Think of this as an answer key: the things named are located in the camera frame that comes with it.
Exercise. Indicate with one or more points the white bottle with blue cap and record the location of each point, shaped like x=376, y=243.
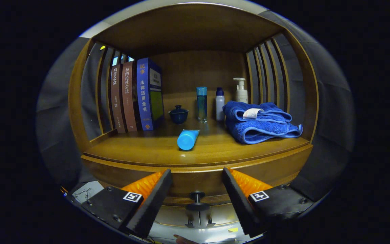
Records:
x=219, y=106

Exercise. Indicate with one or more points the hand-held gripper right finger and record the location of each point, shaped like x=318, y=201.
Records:
x=240, y=206

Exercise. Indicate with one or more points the blue and white cream tube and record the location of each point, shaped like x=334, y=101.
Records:
x=187, y=139

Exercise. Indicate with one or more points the reddish brown book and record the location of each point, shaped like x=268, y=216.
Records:
x=129, y=98

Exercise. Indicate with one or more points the dark blue lidded teacup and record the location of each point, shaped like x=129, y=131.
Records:
x=178, y=116

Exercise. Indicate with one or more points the wooden countertop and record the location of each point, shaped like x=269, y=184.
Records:
x=147, y=149

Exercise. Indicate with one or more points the yellow tape piece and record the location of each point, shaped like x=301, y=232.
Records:
x=233, y=229

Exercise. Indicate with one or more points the white pump bottle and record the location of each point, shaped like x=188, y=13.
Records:
x=241, y=95

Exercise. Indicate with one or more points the folded blue towel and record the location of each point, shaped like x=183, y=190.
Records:
x=262, y=130

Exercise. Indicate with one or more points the wooden cabinet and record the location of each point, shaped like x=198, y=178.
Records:
x=198, y=67

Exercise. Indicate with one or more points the blue glass bottle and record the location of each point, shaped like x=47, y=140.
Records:
x=201, y=105

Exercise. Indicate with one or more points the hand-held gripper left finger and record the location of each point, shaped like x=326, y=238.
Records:
x=152, y=206

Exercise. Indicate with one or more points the dark brown book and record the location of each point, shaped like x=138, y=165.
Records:
x=117, y=101

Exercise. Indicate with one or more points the thick blue book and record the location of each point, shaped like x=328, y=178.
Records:
x=144, y=98

